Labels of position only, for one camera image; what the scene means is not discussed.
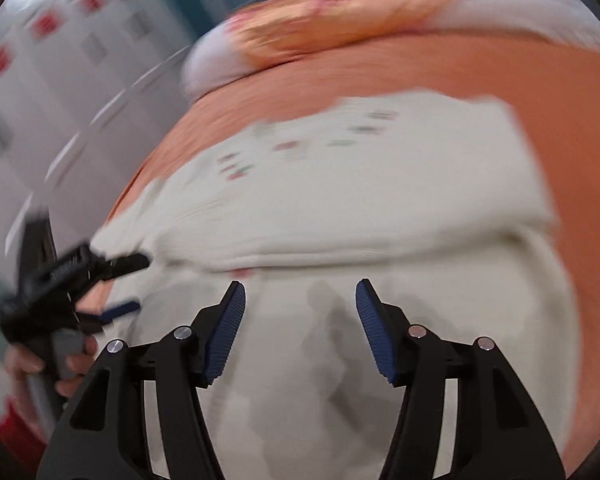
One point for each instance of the white wardrobe with red tags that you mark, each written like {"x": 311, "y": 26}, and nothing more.
{"x": 88, "y": 88}

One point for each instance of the orange satin pillow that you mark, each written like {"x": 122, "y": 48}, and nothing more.
{"x": 274, "y": 32}

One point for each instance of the orange plush bed cover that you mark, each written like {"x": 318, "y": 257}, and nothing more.
{"x": 554, "y": 92}

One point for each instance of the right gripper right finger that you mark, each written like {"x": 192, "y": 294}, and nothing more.
{"x": 499, "y": 433}

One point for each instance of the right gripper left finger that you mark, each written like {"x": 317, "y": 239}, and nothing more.
{"x": 103, "y": 435}

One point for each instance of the white pillow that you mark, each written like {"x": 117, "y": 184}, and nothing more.
{"x": 214, "y": 62}

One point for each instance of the cream knit cardigan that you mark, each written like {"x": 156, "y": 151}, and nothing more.
{"x": 439, "y": 202}

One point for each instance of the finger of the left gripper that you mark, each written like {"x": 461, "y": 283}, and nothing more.
{"x": 122, "y": 263}
{"x": 120, "y": 309}

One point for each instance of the person's left hand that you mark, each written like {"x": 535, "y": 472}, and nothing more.
{"x": 21, "y": 363}

